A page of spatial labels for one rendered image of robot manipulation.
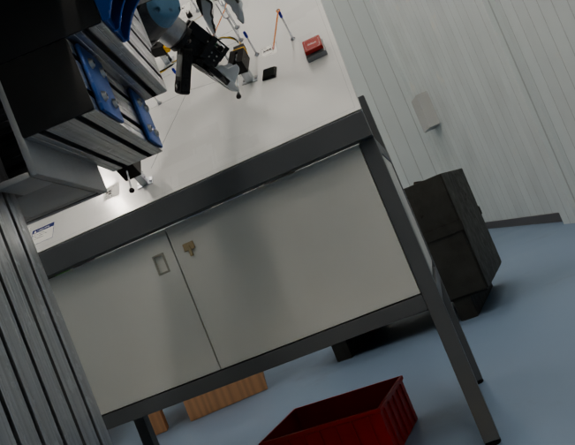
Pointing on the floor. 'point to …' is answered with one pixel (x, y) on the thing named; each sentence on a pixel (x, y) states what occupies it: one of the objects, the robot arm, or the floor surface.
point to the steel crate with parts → (448, 246)
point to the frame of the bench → (435, 299)
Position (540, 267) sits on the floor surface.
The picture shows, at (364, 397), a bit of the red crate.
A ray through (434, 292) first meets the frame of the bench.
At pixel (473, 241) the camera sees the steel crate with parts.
